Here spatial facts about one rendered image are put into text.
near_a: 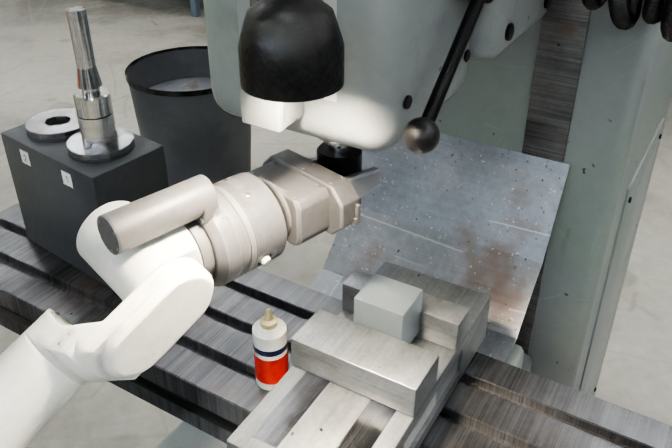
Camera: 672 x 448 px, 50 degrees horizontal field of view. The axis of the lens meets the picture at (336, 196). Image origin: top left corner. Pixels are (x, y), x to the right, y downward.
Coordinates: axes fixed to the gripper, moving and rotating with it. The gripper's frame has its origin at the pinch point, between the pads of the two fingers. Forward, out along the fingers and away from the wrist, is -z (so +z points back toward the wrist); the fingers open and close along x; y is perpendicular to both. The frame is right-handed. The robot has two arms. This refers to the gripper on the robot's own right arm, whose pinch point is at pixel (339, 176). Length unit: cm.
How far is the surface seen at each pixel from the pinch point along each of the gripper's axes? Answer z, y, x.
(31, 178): 15, 14, 48
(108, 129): 7.1, 5.0, 37.0
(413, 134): 6.0, -12.0, -14.4
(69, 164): 12.9, 8.5, 38.0
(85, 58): 7.9, -4.8, 38.2
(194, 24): -234, 123, 388
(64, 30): -161, 123, 440
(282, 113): 11.6, -12.5, -5.2
